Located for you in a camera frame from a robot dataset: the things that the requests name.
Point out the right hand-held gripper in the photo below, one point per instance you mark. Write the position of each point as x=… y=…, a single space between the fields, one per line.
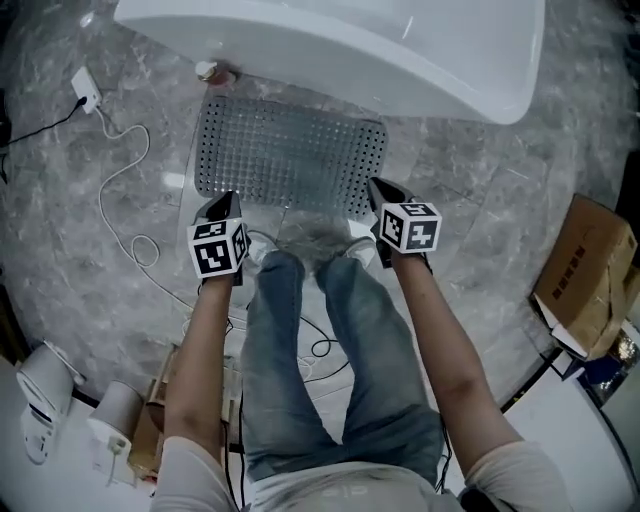
x=410 y=230

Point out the wooden stool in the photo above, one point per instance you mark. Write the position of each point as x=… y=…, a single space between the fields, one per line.
x=155 y=395

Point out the white bathtub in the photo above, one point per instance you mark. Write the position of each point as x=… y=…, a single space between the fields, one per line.
x=350 y=50

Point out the white cylindrical canister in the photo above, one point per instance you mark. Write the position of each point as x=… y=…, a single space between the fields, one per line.
x=117 y=405

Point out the grey perforated bath mat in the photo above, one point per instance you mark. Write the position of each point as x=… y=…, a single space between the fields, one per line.
x=290 y=150

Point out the person's right forearm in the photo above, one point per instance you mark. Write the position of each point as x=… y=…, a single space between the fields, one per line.
x=440 y=350

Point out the brown cardboard box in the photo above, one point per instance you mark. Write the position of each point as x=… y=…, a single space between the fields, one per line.
x=585 y=280

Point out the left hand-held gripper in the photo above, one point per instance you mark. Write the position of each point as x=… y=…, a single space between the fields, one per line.
x=215 y=255

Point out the person's left white shoe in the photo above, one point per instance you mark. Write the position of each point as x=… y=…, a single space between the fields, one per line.
x=257 y=250

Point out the person's blue jeans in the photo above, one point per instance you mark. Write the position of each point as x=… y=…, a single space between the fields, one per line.
x=295 y=375

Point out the person's white shoe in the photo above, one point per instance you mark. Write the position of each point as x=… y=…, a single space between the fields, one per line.
x=257 y=250
x=362 y=250

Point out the person's right white shoe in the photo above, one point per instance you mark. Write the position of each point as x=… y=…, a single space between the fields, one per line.
x=362 y=250

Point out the person's left forearm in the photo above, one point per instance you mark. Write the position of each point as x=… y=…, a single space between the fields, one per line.
x=200 y=360

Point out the white power strip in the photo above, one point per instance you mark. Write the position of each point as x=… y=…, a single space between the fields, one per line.
x=86 y=89

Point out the person's white shirt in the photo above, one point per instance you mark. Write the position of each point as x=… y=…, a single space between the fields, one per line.
x=350 y=490

